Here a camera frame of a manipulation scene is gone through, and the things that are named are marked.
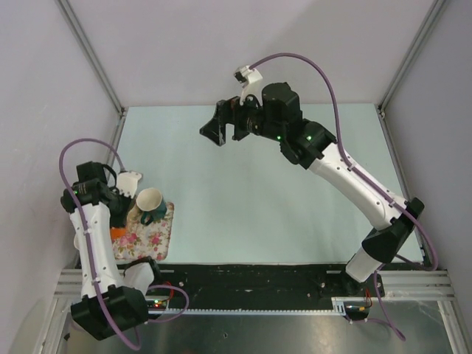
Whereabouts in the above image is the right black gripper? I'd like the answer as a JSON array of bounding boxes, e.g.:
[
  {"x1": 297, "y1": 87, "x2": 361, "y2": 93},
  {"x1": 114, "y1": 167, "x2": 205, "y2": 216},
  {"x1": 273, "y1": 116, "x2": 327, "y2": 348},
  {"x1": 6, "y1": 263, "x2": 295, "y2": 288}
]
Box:
[{"x1": 200, "y1": 88, "x2": 284, "y2": 148}]

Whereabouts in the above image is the beige mug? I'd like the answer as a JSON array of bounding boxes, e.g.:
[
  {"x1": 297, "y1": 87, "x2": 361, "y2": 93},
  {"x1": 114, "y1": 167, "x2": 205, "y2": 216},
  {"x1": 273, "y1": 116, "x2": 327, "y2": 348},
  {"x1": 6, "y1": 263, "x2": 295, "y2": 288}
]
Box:
[{"x1": 126, "y1": 204, "x2": 142, "y2": 227}]

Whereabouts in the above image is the orange mug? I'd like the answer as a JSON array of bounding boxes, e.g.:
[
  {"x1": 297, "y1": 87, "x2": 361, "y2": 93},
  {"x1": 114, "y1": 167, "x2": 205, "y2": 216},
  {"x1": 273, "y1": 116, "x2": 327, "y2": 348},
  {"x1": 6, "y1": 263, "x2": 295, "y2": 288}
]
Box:
[{"x1": 110, "y1": 228, "x2": 126, "y2": 242}]

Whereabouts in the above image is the dark green mug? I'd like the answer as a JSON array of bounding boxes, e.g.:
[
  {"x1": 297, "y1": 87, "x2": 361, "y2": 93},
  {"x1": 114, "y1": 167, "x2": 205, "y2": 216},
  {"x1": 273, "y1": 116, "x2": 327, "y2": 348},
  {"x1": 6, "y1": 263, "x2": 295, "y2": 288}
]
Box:
[{"x1": 136, "y1": 188, "x2": 167, "y2": 226}]

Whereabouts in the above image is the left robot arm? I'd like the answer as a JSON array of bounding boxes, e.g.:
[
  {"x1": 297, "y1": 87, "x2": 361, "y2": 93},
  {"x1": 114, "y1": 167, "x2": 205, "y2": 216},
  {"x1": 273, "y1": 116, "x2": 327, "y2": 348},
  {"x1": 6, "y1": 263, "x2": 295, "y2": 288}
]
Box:
[{"x1": 60, "y1": 162, "x2": 164, "y2": 340}]

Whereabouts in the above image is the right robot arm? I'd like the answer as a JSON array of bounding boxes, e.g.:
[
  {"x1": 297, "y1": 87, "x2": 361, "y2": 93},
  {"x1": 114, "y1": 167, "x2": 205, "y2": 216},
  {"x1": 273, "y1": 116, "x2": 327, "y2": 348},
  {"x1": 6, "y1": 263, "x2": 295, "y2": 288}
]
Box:
[{"x1": 200, "y1": 83, "x2": 424, "y2": 296}]

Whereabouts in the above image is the floral tray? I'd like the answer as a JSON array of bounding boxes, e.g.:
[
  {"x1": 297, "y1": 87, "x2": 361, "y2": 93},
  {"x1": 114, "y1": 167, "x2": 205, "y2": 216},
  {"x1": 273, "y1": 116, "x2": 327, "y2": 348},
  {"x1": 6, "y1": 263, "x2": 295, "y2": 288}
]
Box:
[{"x1": 111, "y1": 202, "x2": 175, "y2": 264}]

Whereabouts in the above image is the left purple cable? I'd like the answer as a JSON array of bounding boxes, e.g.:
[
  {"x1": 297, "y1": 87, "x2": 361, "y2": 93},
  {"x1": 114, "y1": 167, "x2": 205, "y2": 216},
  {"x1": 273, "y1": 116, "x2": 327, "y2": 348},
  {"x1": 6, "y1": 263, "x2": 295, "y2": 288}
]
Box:
[{"x1": 58, "y1": 138, "x2": 190, "y2": 351}]

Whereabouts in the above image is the purple cable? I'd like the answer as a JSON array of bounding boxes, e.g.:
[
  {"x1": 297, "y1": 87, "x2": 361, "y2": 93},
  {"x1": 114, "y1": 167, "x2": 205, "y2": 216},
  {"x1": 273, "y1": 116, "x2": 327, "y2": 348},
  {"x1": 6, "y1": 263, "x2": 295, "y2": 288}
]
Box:
[
  {"x1": 250, "y1": 53, "x2": 439, "y2": 341},
  {"x1": 58, "y1": 138, "x2": 190, "y2": 351}
]

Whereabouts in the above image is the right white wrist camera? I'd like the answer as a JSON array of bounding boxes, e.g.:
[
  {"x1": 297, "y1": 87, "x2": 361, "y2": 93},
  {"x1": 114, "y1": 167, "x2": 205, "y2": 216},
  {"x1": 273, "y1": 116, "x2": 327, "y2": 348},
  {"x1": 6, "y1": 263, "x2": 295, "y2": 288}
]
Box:
[{"x1": 233, "y1": 66, "x2": 263, "y2": 105}]

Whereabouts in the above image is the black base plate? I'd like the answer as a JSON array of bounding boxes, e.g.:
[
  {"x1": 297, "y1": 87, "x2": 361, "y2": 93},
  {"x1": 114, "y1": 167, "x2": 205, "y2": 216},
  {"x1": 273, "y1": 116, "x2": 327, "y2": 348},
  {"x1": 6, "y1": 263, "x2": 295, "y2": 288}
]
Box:
[{"x1": 157, "y1": 264, "x2": 384, "y2": 311}]

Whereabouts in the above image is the left aluminium frame post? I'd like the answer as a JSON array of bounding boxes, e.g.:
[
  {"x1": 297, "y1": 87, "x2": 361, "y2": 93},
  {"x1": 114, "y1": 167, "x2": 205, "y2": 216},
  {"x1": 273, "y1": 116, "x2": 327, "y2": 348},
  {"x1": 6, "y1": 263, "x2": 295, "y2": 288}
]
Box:
[{"x1": 55, "y1": 0, "x2": 125, "y2": 117}]

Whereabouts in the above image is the aluminium frame post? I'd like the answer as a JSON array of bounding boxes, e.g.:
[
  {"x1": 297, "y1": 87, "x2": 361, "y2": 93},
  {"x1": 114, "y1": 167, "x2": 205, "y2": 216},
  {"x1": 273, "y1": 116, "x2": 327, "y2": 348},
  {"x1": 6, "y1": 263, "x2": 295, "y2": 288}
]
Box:
[
  {"x1": 377, "y1": 0, "x2": 450, "y2": 115},
  {"x1": 55, "y1": 0, "x2": 125, "y2": 117}
]

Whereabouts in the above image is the white cable duct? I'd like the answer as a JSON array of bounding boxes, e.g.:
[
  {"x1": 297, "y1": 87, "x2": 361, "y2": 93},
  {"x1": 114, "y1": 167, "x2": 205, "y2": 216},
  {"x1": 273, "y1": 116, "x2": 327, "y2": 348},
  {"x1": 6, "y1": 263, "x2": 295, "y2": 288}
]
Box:
[{"x1": 148, "y1": 299, "x2": 346, "y2": 316}]

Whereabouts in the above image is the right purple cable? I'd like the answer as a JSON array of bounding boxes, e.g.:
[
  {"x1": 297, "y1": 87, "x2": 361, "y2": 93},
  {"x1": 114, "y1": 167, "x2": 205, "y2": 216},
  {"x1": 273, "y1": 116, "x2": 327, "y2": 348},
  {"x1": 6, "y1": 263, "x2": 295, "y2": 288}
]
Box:
[{"x1": 250, "y1": 53, "x2": 439, "y2": 341}]

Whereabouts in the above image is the right aluminium frame post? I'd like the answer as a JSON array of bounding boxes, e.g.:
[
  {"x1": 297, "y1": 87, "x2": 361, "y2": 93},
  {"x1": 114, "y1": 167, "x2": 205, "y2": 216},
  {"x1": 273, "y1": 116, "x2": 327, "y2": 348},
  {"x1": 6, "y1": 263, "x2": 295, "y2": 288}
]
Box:
[{"x1": 377, "y1": 0, "x2": 450, "y2": 115}]

